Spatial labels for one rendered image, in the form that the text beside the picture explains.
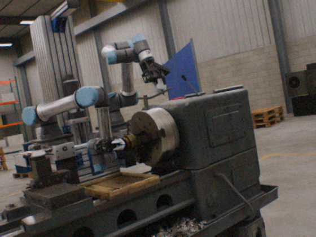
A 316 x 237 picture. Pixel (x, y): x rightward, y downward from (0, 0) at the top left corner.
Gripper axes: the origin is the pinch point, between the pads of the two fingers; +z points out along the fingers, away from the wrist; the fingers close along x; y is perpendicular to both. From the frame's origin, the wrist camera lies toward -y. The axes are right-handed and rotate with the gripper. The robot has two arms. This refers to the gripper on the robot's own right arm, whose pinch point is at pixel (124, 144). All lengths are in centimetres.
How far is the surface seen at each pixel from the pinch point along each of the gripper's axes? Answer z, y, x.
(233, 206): 16, -55, -52
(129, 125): -9.2, -10.9, 8.3
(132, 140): 0.8, -4.5, 0.8
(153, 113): 5.4, -18.3, 12.5
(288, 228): -13, -149, -109
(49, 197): 16, 50, -11
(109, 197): 14.3, 22.2, -20.2
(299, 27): -421, -983, 165
